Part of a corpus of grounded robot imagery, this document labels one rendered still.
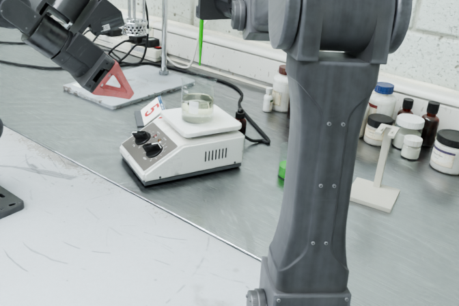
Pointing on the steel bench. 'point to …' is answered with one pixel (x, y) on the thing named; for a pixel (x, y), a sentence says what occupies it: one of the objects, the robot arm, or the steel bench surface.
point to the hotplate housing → (190, 156)
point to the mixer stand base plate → (146, 76)
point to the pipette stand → (382, 199)
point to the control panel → (136, 151)
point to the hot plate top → (220, 124)
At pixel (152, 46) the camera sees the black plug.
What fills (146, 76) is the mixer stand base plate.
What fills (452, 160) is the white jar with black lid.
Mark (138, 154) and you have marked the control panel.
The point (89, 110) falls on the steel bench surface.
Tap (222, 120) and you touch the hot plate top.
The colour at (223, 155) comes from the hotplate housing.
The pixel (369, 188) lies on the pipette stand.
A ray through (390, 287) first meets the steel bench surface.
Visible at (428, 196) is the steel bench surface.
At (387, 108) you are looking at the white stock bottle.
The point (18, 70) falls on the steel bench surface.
